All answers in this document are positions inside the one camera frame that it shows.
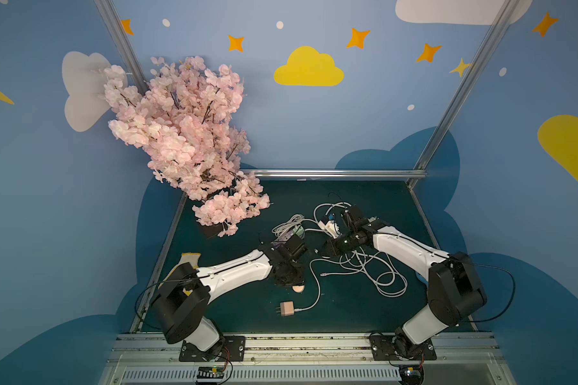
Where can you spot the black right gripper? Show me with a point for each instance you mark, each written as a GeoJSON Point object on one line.
{"type": "Point", "coordinates": [340, 243]}

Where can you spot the pink charger adapter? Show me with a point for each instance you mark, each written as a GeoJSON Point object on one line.
{"type": "Point", "coordinates": [286, 309]}

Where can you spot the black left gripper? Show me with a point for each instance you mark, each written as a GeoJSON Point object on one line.
{"type": "Point", "coordinates": [293, 272]}

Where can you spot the purple power strip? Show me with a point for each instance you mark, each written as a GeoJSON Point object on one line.
{"type": "Point", "coordinates": [286, 236]}

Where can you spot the left aluminium frame post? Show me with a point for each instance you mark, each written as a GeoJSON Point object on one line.
{"type": "Point", "coordinates": [113, 23]}

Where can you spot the green charger plug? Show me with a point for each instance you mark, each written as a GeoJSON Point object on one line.
{"type": "Point", "coordinates": [299, 231]}

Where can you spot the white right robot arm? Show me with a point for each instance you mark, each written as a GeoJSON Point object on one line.
{"type": "Point", "coordinates": [454, 290]}

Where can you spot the yellow work glove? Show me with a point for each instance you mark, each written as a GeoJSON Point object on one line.
{"type": "Point", "coordinates": [185, 276]}

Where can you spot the aluminium frame post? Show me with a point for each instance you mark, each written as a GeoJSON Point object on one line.
{"type": "Point", "coordinates": [113, 23]}
{"type": "Point", "coordinates": [494, 35]}

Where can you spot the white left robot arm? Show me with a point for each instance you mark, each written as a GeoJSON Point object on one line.
{"type": "Point", "coordinates": [180, 302]}

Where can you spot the right aluminium frame post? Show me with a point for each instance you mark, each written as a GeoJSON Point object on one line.
{"type": "Point", "coordinates": [494, 35]}

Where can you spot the aluminium back frame rail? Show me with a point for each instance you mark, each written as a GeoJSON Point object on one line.
{"type": "Point", "coordinates": [337, 174]}

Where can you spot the pink artificial blossom tree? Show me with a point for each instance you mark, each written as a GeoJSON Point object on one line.
{"type": "Point", "coordinates": [183, 123]}

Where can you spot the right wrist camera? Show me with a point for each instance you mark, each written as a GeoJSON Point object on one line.
{"type": "Point", "coordinates": [329, 227]}

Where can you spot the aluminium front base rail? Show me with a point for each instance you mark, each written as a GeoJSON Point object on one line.
{"type": "Point", "coordinates": [307, 358]}

